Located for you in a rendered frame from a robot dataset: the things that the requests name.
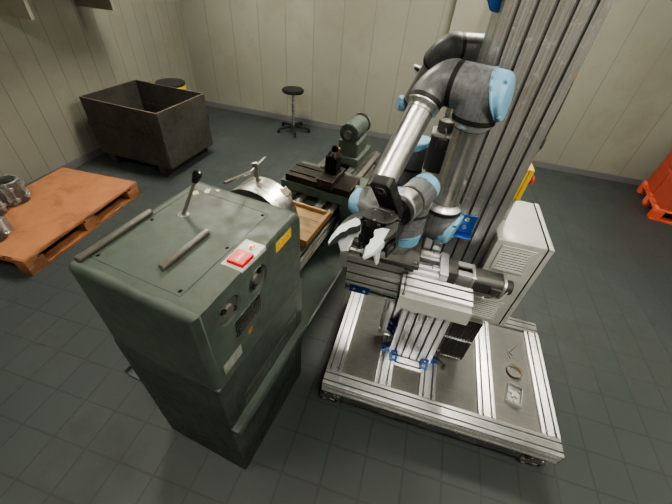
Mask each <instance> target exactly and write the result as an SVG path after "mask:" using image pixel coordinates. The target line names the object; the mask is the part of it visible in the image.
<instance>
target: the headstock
mask: <svg viewBox="0 0 672 504"><path fill-rule="evenodd" d="M190 188H191V185H190V186H189V187H187V188H186V189H184V190H183V191H181V192H179V193H178V194H176V195H175V196H173V197H171V198H170V199H168V200H167V201H165V202H163V203H162V204H160V205H159V206H157V207H155V208H154V209H152V211H153V214H152V215H150V216H149V217H147V218H146V219H144V220H143V221H141V222H140V223H138V224H137V225H135V226H134V227H133V228H131V229H130V230H128V231H127V232H125V233H124V234H122V235H121V236H119V237H118V238H116V239H115V240H113V241H112V242H110V243H109V244H107V245H106V246H104V247H103V248H101V249H100V250H98V251H97V252H95V253H94V254H92V255H91V256H90V257H88V258H87V259H85V260H84V261H82V262H81V263H78V262H76V261H75V259H73V260H72V261H71V262H70V263H69V269H70V271H71V272H72V274H73V276H74V277H75V279H76V280H77V282H78V283H79V285H80V286H81V288H82V289H83V291H84V292H85V294H86V295H87V297H88V298H89V300H90V301H91V303H92V305H93V306H94V308H95V309H96V311H97V312H98V314H99V315H100V317H101V318H102V320H103V321H104V323H105V324H106V326H107V327H108V329H109V331H110V332H111V334H112V335H113V337H114V338H115V340H116V341H118V342H120V343H122V344H124V345H126V346H128V347H130V348H132V349H134V350H136V351H138V352H139V353H141V354H143V355H145V356H147V357H149V358H151V359H153V360H155V361H157V362H159V363H161V364H163V365H165V366H167V367H169V368H171V369H173V370H175V371H177V372H178V373H180V374H182V375H184V376H186V377H188V378H190V379H192V380H194V381H196V382H198V383H200V384H202V385H204V386H206V387H208V388H210V389H212V390H219V389H221V388H222V387H223V386H224V384H225V383H226V382H227V380H228V379H229V378H230V376H231V375H232V373H233V372H234V371H235V369H236V368H237V367H238V365H239V364H240V362H241V361H242V360H243V358H244V357H245V356H246V354H247V353H248V351H249V350H250V349H251V347H252V346H253V345H254V343H255V342H256V341H257V339H258V338H259V336H260V335H261V334H262V332H263V331H264V330H265V328H266V327H267V325H268V324H269V323H270V321H271V320H272V319H273V317H274V316H275V314H276V313H277V312H278V310H279V309H280V308H281V306H282V305H283V303H284V302H285V301H286V299H287V298H288V297H289V295H290V294H291V292H292V291H293V290H294V288H295V287H296V286H297V284H298V283H299V281H300V219H299V216H298V215H297V214H296V213H295V212H292V211H289V210H286V209H283V208H280V207H277V206H274V205H271V204H268V203H265V202H261V201H258V200H255V199H252V198H249V197H246V196H243V195H240V194H237V193H234V192H230V191H227V190H224V189H221V188H218V187H215V186H212V185H209V184H206V183H202V182H198V183H197V184H196V185H195V188H194V191H197V190H198V192H199V194H196V195H193V194H192V197H191V199H190V202H189V205H188V208H187V212H188V213H189V214H188V216H186V217H179V216H178V213H179V212H181V211H183V208H184V205H185V202H186V199H187V197H188V194H189V191H190ZM206 189H211V190H210V191H209V193H204V192H205V190H206ZM217 189H219V190H220V191H218V192H217V191H216V190H217ZM205 228H206V229H208V230H209V231H210V234H209V235H207V236H206V237H205V238H204V239H202V240H201V241H200V242H199V243H198V244H196V245H195V246H194V247H193V248H192V249H190V250H189V251H188V252H187V253H185V254H184V255H183V256H182V257H181V258H179V259H178V260H177V261H176V262H174V263H173V264H172V265H171V266H170V267H168V268H167V269H166V270H165V271H162V270H160V269H159V267H158V265H160V264H161V263H162V262H163V261H165V260H166V259H167V258H169V257H170V256H171V255H172V254H174V253H175V252H176V251H177V250H179V249H180V248H181V247H182V246H184V245H185V244H186V243H187V242H189V241H190V240H191V239H192V238H194V237H195V236H196V235H198V234H199V233H200V232H201V231H203V230H204V229H205ZM246 239H248V240H250V241H253V242H256V243H259V244H262V245H264V246H266V250H265V251H264V252H263V253H262V254H261V255H260V256H259V257H258V258H257V259H256V260H255V261H254V262H253V263H252V264H251V265H250V266H249V267H248V268H247V269H246V270H245V271H244V272H243V273H241V272H240V271H238V270H235V269H233V268H230V267H228V266H225V265H223V264H221V263H222V262H223V261H224V260H225V259H226V258H227V257H228V256H229V255H230V254H231V253H232V252H233V251H234V250H235V249H236V248H237V247H238V246H239V245H241V244H242V243H243V242H244V241H245V240H246ZM259 266H260V267H259ZM257 267H259V268H258V269H257ZM256 269H257V270H256ZM255 270H256V271H255ZM254 271H255V272H254Z"/></svg>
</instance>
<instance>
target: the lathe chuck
mask: <svg viewBox="0 0 672 504"><path fill-rule="evenodd" d="M255 180H256V178H255V177H251V178H248V179H247V180H245V181H244V182H243V183H241V184H240V185H239V186H242V185H250V186H254V187H257V188H259V189H261V190H263V191H265V192H266V193H268V194H269V195H270V196H272V197H273V198H274V199H275V200H276V201H277V203H278V204H279V205H280V207H281V208H283V209H286V210H289V211H292V212H295V213H296V214H297V215H298V213H297V209H296V206H295V203H294V201H293V199H292V198H291V196H290V195H288V198H287V197H285V196H284V195H283V194H282V193H281V192H280V189H282V188H283V187H282V186H280V185H279V184H278V183H276V182H275V181H273V180H271V179H269V178H266V177H261V176H259V180H261V181H262V182H260V183H255V182H254V181H255Z"/></svg>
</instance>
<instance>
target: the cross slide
mask: <svg viewBox="0 0 672 504"><path fill-rule="evenodd" d="M308 167H309V168H308ZM323 171H325V169H323V168H320V167H316V166H313V165H309V164H304V163H302V162H299V163H297V164H296V165H295V166H294V167H292V168H291V169H290V171H288V172H286V180H289V181H292V182H296V183H299V184H302V185H306V186H309V187H312V188H316V189H319V190H323V191H326V192H329V193H333V194H336V195H339V196H343V197H346V198H350V195H351V194H352V193H353V192H354V187H355V186H356V185H358V186H359V185H360V179H359V178H356V177H352V176H349V175H345V176H344V177H343V178H342V179H341V180H340V181H339V182H338V184H337V185H336V186H335V187H334V188H333V189H332V190H329V189H325V188H322V187H318V186H316V179H317V178H318V177H319V176H320V175H321V174H322V173H323ZM302 174H303V175H302ZM308 176H309V177H308ZM305 177H306V178H305Z"/></svg>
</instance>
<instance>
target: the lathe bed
mask: <svg viewBox="0 0 672 504"><path fill-rule="evenodd" d="M379 156H380V153H379V152H378V151H375V152H373V153H371V151H370V153H369V154H368V156H367V157H366V158H365V159H364V160H363V161H362V163H361V164H360V165H359V166H358V167H357V168H356V167H353V166H349V165H345V164H341V167H342V168H345V172H346V173H349V174H353V175H356V176H360V177H364V178H367V179H370V177H371V175H372V173H373V171H374V169H375V167H376V165H377V163H378V161H376V160H377V159H378V157H379ZM325 159H326V157H325V158H324V159H323V160H322V161H321V162H320V163H319V164H318V165H320V166H322V168H323V169H325ZM290 191H291V193H290V195H291V198H292V199H293V200H295V201H298V202H301V203H304V204H308V205H311V206H314V207H317V208H320V209H324V210H327V211H330V212H331V215H330V218H329V220H328V221H327V222H326V223H325V225H324V226H323V227H322V229H321V230H320V231H319V232H318V234H317V235H316V236H315V237H314V239H313V240H312V241H311V242H310V244H309V245H308V246H307V247H304V246H301V245H300V271H301V269H302V268H303V267H304V265H305V264H306V263H307V261H308V260H309V259H310V257H311V256H312V255H313V253H314V252H315V251H316V249H317V248H318V247H319V245H320V244H321V243H322V241H323V240H324V239H325V237H326V236H327V235H328V233H329V232H330V231H331V229H332V228H333V227H334V225H335V224H336V223H337V221H338V217H339V206H340V205H338V204H334V203H331V202H328V201H325V200H322V199H318V198H315V197H312V196H309V195H305V194H302V193H299V192H295V191H292V190H290ZM127 350H128V349H127ZM128 352H129V353H130V355H131V357H132V358H133V360H134V361H135V363H136V364H137V366H138V368H139V369H140V370H142V371H144V372H146V373H148V374H150V375H151V376H153V377H155V378H157V379H159V380H161V381H163V382H165V383H167V384H168V385H170V386H172V387H174V388H176V389H178V390H180V391H182V392H183V393H185V394H187V395H189V396H191V397H193V398H195V399H197V397H196V395H195V393H194V391H193V389H192V387H191V386H190V385H191V384H190V382H189V381H188V380H186V379H182V377H180V376H178V375H176V374H174V373H172V372H170V371H168V370H166V369H165V368H163V367H161V366H159V365H157V364H155V363H153V362H151V361H149V360H146V359H145V358H143V357H141V356H139V355H137V354H136V353H134V352H132V351H130V350H128ZM142 360H143V361H142ZM140 362H141V363H140ZM147 364H148V365H150V366H148V365H147ZM151 368H152V369H151ZM162 369H163V370H162ZM148 370H149V372H148ZM156 370H157V372H156ZM166 372H167V373H166ZM169 373H170V374H169ZM157 374H158V375H157ZM156 376H157V377H156ZM166 376H167V377H166ZM177 376H178V377H177ZM159 377H160V378H159ZM174 377H175V378H174ZM174 379H175V380H174ZM179 379H180V381H179ZM164 380H165V381H164ZM171 381H172V382H171ZM174 381H175V382H174ZM192 385H193V387H194V389H195V391H196V394H197V396H198V398H199V400H200V401H201V402H203V403H204V401H203V398H202V396H200V395H201V394H200V391H199V389H198V387H196V385H194V384H192ZM182 386H183V387H182ZM184 386H185V387H184ZM197 400H198V399H197Z"/></svg>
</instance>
